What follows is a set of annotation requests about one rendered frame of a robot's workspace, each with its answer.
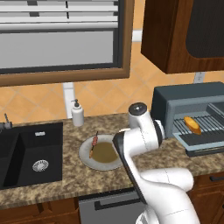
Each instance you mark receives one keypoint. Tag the brown wooden wall cupboard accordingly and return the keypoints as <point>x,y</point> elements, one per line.
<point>159,32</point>

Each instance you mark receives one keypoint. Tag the black sink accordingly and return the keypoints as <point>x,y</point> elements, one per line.
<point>17,154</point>

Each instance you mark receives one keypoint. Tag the white wall socket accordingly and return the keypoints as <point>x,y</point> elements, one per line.
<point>199,77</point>

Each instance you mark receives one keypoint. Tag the kebab skewer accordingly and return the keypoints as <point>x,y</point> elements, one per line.
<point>94,142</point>

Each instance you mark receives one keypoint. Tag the white window blinds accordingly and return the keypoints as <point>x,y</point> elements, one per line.
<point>58,14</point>

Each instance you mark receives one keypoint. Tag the white soap dispenser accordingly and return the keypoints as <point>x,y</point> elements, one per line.
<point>77,115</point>

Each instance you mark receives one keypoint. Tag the brown wooden base cupboard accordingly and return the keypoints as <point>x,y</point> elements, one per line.
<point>38,213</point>
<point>208,201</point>

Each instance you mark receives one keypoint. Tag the wooden framed window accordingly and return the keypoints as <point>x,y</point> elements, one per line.
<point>58,43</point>

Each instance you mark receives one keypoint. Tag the golden baguette bread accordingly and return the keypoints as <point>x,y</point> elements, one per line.
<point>192,124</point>

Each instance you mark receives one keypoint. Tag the grey plate with brown centre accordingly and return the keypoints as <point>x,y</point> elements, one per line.
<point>102,153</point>

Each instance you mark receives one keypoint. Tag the grey dishwasher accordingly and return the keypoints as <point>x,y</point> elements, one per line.
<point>116,214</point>

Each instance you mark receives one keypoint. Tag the dark glass cupboard door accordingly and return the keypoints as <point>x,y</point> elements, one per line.
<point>204,29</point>

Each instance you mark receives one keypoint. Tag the metal toaster oven rack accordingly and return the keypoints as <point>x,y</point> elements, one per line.
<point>208,124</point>

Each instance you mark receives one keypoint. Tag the white wall switch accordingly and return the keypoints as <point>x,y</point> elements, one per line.
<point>137,35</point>

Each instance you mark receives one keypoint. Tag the grey toaster oven door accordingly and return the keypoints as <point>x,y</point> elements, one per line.
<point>204,143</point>

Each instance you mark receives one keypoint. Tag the grey tap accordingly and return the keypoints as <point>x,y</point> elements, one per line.
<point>6,124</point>

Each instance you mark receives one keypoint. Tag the grey toaster oven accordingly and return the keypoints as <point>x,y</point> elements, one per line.
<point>175,96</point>

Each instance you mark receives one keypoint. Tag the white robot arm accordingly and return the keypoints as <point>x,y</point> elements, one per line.
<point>169,180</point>

